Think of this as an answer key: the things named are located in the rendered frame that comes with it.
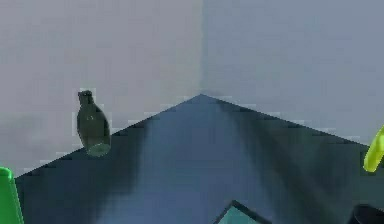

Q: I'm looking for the dark green glass bottle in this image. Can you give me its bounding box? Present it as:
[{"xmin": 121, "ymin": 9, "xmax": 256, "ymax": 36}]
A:
[{"xmin": 76, "ymin": 89, "xmax": 112, "ymax": 158}]

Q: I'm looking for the black framed teal slab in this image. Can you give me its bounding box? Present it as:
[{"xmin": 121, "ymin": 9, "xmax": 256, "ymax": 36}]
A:
[{"xmin": 211, "ymin": 199, "xmax": 274, "ymax": 224}]

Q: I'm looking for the yellow-green curved object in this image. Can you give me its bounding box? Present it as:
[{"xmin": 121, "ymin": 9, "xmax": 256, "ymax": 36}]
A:
[{"xmin": 362, "ymin": 124, "xmax": 384, "ymax": 173}]

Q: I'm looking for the black round object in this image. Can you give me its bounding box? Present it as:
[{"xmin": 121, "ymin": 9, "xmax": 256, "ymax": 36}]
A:
[{"xmin": 347, "ymin": 204, "xmax": 384, "ymax": 224}]

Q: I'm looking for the bright green plastic object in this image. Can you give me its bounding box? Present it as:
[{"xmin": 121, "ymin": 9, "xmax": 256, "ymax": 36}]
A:
[{"xmin": 0, "ymin": 166, "xmax": 25, "ymax": 224}]

